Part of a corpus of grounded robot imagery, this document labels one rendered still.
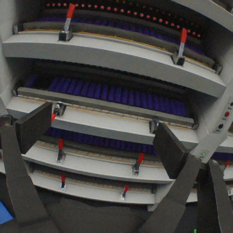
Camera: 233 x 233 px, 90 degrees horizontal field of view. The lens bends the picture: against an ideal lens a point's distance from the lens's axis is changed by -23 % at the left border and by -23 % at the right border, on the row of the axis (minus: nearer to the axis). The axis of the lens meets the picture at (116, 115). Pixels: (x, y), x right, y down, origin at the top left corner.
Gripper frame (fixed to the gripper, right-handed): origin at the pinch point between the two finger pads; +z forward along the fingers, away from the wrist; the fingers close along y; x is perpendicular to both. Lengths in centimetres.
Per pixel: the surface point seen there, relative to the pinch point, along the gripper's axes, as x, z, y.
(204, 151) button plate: -12.1, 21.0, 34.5
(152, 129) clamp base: -6.9, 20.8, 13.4
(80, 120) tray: -8.3, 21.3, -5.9
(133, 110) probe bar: -3.7, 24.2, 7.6
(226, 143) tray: -8, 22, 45
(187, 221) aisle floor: -58, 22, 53
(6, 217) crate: -60, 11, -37
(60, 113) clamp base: -7.2, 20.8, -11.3
